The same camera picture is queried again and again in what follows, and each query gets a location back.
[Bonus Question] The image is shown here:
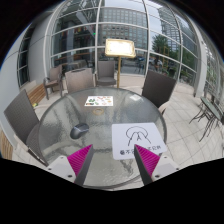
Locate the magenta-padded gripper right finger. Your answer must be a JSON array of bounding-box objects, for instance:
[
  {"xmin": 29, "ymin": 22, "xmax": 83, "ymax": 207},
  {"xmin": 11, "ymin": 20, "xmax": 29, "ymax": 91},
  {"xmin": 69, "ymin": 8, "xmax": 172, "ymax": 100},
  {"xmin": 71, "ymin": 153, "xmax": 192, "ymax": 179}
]
[{"xmin": 133, "ymin": 143, "xmax": 181, "ymax": 186}]

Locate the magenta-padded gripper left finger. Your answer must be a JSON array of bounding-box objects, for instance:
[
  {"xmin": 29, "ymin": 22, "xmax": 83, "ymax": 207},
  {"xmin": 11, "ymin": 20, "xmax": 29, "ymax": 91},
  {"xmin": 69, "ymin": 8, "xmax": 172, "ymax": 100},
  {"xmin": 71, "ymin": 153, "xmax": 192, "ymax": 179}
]
[{"xmin": 45, "ymin": 143, "xmax": 95, "ymax": 187}]

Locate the black computer mouse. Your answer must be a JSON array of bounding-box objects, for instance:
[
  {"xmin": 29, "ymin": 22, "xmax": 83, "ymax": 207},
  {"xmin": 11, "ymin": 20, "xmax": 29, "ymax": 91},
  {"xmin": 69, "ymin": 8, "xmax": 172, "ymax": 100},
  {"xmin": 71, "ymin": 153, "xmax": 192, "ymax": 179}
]
[{"xmin": 69, "ymin": 122, "xmax": 90, "ymax": 140}]

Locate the colourful printed menu sheet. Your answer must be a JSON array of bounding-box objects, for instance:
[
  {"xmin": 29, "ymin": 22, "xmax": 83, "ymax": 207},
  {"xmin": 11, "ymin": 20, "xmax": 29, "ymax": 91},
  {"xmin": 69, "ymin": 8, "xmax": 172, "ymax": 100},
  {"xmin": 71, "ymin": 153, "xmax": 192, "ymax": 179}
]
[{"xmin": 84, "ymin": 95, "xmax": 114, "ymax": 107}]

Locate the dark grey wicker chair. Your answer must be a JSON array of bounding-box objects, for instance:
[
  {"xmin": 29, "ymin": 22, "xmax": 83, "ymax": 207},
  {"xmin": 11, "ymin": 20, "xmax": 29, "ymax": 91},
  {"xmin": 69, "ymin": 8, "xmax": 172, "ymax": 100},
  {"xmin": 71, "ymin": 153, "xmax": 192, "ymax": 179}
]
[
  {"xmin": 141, "ymin": 69, "xmax": 178, "ymax": 116},
  {"xmin": 3, "ymin": 88, "xmax": 48, "ymax": 166}
]

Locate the wooden slatted bench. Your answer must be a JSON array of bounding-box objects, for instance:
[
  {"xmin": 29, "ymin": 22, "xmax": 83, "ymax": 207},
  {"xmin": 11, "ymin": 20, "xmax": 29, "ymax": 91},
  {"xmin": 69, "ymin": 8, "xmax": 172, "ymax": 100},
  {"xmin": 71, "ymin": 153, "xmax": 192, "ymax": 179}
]
[
  {"xmin": 19, "ymin": 81, "xmax": 47, "ymax": 108},
  {"xmin": 0, "ymin": 129, "xmax": 14, "ymax": 160}
]

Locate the green metal garden table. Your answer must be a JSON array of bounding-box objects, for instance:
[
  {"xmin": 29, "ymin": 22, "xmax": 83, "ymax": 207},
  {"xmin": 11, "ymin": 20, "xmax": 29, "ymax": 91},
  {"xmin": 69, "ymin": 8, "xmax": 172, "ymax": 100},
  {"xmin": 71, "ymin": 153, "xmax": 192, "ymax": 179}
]
[{"xmin": 189, "ymin": 96, "xmax": 224, "ymax": 143}]

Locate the brown wicker armchair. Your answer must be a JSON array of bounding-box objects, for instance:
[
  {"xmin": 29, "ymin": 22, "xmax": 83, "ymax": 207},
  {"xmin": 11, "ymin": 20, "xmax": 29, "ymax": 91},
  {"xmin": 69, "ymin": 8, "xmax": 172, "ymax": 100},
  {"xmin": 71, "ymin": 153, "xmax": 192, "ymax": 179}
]
[{"xmin": 43, "ymin": 64, "xmax": 64, "ymax": 100}]

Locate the grey wicker armchair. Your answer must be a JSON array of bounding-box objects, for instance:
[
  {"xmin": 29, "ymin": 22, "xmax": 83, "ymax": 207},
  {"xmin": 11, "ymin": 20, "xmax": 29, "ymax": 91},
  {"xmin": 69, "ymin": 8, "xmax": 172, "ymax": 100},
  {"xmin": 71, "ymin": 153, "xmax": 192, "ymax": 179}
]
[{"xmin": 94, "ymin": 60, "xmax": 118, "ymax": 88}]

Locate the gold menu stand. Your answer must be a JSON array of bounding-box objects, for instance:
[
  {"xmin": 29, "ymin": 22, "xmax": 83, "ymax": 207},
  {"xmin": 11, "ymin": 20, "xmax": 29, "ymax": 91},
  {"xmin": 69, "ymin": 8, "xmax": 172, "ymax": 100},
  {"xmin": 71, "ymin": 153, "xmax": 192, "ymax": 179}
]
[{"xmin": 104, "ymin": 38, "xmax": 137, "ymax": 89}]

